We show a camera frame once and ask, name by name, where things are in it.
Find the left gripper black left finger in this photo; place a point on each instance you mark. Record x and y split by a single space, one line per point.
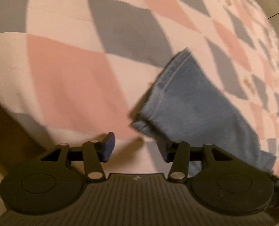
97 152

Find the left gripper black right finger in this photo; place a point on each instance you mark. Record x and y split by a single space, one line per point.
177 153

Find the blue denim jeans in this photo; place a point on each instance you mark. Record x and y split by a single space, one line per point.
184 105

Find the pink grey checkered quilt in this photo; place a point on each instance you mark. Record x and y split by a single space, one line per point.
72 70

